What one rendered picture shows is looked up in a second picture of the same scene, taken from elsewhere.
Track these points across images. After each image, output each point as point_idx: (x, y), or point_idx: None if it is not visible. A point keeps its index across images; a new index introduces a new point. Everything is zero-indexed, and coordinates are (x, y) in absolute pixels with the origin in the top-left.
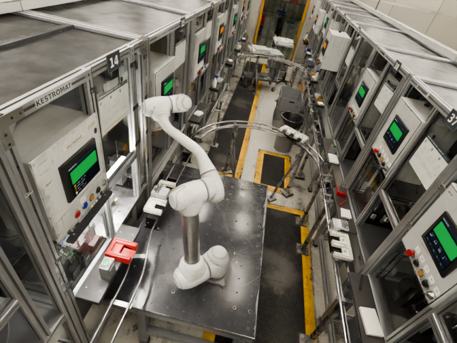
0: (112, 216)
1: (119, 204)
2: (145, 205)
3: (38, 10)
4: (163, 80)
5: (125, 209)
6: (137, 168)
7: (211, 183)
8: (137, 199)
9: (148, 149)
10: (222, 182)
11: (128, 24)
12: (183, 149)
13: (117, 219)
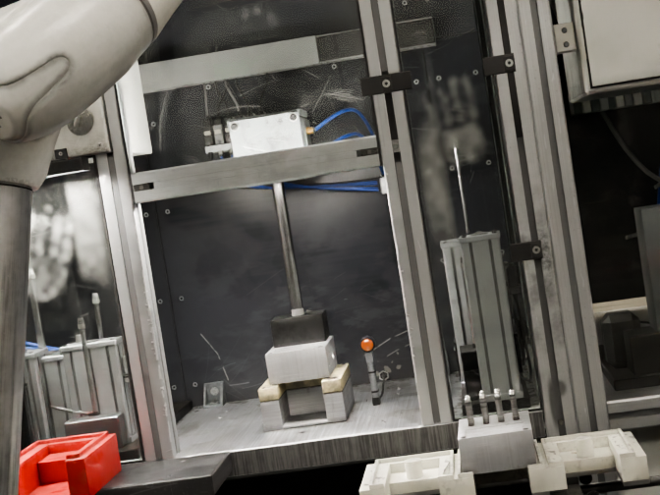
0: (151, 340)
1: (345, 422)
2: (384, 459)
3: None
4: None
5: (317, 434)
6: (393, 230)
7: (8, 7)
8: (408, 431)
9: (532, 184)
10: (49, 17)
11: None
12: None
13: (252, 441)
